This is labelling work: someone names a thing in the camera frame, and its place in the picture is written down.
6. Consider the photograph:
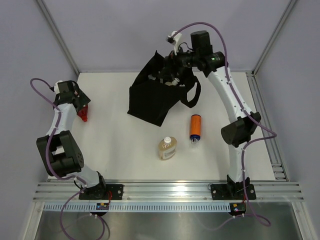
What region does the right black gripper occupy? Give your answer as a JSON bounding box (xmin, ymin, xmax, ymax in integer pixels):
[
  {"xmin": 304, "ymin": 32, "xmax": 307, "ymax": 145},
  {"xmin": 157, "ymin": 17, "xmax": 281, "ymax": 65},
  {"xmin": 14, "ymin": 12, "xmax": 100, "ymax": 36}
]
[{"xmin": 158, "ymin": 42, "xmax": 199, "ymax": 82}]

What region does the amber soap bottle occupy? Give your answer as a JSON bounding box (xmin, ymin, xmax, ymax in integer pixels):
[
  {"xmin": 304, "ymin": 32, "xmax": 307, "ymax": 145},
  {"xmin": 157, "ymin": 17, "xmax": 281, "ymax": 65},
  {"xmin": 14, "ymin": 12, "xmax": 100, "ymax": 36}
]
[
  {"xmin": 157, "ymin": 136, "xmax": 178, "ymax": 161},
  {"xmin": 165, "ymin": 77, "xmax": 180, "ymax": 86}
]

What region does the red bottle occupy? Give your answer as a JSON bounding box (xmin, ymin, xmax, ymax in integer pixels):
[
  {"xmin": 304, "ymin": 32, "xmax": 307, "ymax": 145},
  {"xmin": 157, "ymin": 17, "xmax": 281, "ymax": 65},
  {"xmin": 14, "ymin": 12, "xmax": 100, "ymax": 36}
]
[{"xmin": 77, "ymin": 104, "xmax": 89, "ymax": 122}]

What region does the black canvas bag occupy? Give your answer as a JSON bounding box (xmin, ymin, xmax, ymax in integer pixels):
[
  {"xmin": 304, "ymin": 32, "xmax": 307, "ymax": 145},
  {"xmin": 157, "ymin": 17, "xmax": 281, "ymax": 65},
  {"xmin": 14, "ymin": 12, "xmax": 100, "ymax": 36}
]
[{"xmin": 127, "ymin": 52, "xmax": 201, "ymax": 127}]

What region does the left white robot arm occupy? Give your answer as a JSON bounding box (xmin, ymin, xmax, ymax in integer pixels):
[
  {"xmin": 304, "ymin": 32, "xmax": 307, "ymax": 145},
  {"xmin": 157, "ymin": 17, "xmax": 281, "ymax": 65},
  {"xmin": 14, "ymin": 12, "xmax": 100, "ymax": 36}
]
[{"xmin": 36, "ymin": 80, "xmax": 108, "ymax": 200}]

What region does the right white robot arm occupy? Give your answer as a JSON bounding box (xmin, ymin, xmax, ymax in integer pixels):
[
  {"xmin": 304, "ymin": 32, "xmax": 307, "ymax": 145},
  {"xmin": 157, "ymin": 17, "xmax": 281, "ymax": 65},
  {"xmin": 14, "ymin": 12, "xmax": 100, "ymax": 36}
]
[{"xmin": 159, "ymin": 30, "xmax": 261, "ymax": 199}]

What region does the orange spray can blue cap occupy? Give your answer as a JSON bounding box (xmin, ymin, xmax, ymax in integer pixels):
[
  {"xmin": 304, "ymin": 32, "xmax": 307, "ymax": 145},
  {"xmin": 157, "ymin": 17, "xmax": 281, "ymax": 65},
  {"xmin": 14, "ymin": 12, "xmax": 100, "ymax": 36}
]
[{"xmin": 189, "ymin": 114, "xmax": 202, "ymax": 144}]

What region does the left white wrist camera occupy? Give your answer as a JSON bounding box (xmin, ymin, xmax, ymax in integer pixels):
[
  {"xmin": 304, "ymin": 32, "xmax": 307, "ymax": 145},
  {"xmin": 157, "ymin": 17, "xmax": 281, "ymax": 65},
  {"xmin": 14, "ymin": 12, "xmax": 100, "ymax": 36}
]
[{"xmin": 50, "ymin": 80, "xmax": 64, "ymax": 95}]

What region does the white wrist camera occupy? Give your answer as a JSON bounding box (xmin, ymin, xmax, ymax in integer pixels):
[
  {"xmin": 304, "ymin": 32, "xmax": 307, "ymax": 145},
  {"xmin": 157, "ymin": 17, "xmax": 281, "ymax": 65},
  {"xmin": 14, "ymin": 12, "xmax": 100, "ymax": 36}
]
[
  {"xmin": 166, "ymin": 31, "xmax": 182, "ymax": 55},
  {"xmin": 50, "ymin": 80, "xmax": 64, "ymax": 95}
]

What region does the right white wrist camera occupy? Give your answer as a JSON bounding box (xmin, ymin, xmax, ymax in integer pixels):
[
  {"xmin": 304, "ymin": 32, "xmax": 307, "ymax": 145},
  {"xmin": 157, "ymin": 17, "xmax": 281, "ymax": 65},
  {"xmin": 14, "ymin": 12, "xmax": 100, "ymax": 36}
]
[{"xmin": 166, "ymin": 31, "xmax": 182, "ymax": 55}]

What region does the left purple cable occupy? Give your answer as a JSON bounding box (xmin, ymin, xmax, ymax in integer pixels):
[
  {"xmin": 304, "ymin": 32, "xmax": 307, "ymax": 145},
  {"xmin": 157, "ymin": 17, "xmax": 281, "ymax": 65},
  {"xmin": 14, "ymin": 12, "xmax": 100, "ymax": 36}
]
[{"xmin": 29, "ymin": 77, "xmax": 111, "ymax": 238}]

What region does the purple cable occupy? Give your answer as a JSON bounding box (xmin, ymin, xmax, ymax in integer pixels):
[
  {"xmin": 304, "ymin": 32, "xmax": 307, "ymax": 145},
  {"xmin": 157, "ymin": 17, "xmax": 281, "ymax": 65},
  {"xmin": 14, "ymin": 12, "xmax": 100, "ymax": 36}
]
[
  {"xmin": 29, "ymin": 77, "xmax": 111, "ymax": 238},
  {"xmin": 174, "ymin": 21, "xmax": 278, "ymax": 230}
]

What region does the left aluminium corner post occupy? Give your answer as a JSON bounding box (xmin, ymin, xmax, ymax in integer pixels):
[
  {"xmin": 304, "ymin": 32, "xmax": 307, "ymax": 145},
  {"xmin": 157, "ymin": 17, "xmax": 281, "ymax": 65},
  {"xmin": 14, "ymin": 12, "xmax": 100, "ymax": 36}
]
[{"xmin": 34, "ymin": 0, "xmax": 81, "ymax": 77}]

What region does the aluminium corner post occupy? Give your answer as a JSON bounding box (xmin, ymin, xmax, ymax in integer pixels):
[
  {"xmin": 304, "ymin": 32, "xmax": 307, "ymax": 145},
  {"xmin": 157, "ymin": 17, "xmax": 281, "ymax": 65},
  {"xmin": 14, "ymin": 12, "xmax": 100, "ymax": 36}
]
[
  {"xmin": 34, "ymin": 0, "xmax": 81, "ymax": 77},
  {"xmin": 251, "ymin": 0, "xmax": 299, "ymax": 77}
]

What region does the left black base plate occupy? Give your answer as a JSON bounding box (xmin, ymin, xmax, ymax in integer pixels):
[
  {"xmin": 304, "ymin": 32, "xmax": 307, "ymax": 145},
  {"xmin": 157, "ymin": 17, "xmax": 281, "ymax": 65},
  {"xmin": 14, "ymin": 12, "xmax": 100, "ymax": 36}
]
[{"xmin": 78, "ymin": 184, "xmax": 124, "ymax": 201}]

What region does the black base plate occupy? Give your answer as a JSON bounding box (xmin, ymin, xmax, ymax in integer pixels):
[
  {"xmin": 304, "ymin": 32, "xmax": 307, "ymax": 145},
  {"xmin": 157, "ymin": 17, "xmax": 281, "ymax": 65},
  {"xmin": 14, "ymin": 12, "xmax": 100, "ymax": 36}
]
[
  {"xmin": 208, "ymin": 183, "xmax": 257, "ymax": 201},
  {"xmin": 78, "ymin": 184, "xmax": 124, "ymax": 201}
]

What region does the aluminium front rail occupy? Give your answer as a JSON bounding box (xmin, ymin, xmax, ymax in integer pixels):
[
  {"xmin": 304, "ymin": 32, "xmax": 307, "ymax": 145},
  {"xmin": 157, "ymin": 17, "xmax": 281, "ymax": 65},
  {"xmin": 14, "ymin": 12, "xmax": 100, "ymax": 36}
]
[{"xmin": 32, "ymin": 181, "xmax": 304, "ymax": 202}]

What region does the white slotted cable duct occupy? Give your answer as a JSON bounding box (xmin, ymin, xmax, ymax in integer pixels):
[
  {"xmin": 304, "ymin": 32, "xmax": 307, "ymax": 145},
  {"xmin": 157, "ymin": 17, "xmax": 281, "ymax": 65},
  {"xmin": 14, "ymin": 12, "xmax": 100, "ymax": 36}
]
[{"xmin": 43, "ymin": 202, "xmax": 231, "ymax": 213}]

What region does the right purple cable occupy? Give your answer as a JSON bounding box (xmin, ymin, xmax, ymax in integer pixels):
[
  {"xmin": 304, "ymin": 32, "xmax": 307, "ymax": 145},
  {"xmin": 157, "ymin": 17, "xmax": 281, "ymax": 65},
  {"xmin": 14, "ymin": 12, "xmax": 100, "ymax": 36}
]
[{"xmin": 174, "ymin": 21, "xmax": 278, "ymax": 230}]

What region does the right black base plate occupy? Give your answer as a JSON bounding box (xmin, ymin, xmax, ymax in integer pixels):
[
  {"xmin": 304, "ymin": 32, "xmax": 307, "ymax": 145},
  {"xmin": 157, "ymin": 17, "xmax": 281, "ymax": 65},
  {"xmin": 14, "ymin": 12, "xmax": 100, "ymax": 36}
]
[{"xmin": 208, "ymin": 183, "xmax": 257, "ymax": 201}]

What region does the right aluminium corner post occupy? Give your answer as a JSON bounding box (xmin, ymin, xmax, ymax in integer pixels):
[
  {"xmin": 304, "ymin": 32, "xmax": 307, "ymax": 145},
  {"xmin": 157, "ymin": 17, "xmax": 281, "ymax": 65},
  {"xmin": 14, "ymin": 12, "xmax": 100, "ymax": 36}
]
[{"xmin": 251, "ymin": 0, "xmax": 299, "ymax": 77}]

